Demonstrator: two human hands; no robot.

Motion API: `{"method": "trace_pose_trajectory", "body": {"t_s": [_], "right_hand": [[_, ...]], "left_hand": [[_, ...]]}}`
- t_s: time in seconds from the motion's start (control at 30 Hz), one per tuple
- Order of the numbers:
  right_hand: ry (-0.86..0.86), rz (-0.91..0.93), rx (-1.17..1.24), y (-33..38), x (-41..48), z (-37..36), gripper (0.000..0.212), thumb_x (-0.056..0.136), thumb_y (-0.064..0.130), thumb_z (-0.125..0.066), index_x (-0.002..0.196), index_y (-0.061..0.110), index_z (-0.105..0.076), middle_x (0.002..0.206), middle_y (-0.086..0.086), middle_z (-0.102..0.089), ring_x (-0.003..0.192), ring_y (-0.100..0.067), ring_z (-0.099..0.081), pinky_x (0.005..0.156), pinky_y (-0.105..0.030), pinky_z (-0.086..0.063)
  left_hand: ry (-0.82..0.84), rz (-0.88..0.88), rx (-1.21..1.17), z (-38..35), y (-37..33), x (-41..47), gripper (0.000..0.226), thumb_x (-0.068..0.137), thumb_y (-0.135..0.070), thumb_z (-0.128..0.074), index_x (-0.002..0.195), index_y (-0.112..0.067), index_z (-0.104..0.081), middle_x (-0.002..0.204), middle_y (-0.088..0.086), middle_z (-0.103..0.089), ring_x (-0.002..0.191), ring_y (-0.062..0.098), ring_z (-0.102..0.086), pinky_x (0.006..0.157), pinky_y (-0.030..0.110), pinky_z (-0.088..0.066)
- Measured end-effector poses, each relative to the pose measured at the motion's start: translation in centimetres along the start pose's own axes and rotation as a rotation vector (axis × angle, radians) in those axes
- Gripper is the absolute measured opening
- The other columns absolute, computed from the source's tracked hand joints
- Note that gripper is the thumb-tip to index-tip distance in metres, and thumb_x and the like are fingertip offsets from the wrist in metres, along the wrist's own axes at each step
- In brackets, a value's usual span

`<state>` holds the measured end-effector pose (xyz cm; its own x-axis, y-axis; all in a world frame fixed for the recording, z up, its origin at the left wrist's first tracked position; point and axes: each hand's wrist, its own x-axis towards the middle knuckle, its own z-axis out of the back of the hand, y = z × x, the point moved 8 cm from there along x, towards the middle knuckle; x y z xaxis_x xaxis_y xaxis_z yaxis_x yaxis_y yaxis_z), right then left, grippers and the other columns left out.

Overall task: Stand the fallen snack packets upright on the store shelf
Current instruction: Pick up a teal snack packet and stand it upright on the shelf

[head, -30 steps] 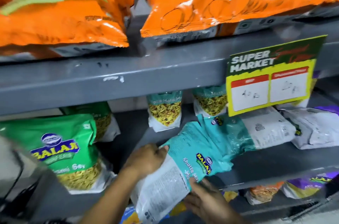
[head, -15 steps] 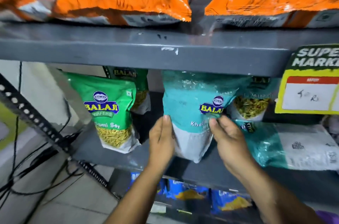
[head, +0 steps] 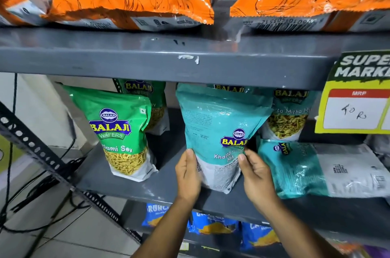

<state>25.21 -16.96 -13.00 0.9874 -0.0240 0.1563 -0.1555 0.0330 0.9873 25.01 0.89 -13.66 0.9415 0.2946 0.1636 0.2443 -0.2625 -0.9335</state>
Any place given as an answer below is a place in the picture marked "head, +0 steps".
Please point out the person's left hand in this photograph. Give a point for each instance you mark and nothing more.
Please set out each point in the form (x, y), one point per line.
(187, 175)

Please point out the person's right hand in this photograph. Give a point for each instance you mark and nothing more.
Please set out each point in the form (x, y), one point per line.
(260, 180)

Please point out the person's left thumb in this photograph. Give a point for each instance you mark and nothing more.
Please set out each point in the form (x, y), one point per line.
(192, 161)

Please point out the person's right thumb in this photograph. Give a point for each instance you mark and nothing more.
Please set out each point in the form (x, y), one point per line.
(243, 165)

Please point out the teal snack pouch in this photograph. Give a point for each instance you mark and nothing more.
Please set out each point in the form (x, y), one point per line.
(320, 169)
(289, 117)
(221, 120)
(228, 87)

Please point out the person's left forearm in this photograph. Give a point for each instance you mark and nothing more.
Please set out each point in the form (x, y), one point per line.
(166, 227)

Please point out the person's right forearm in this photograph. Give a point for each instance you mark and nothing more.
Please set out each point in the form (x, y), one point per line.
(300, 232)

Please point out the blue snack packet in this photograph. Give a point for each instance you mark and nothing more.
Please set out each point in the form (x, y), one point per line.
(213, 224)
(156, 213)
(259, 235)

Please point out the green snack pouch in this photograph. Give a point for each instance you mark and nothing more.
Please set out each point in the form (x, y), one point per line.
(118, 126)
(154, 96)

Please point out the grey metal shelf rack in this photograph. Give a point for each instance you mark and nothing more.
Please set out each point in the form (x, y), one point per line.
(182, 56)

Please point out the yellow price tag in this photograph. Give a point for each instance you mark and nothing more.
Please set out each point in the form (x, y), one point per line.
(355, 99)

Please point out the grey snack packet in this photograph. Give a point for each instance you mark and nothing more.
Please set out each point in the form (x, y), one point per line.
(379, 146)

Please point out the orange and purple packet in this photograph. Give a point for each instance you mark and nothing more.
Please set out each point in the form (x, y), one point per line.
(362, 250)

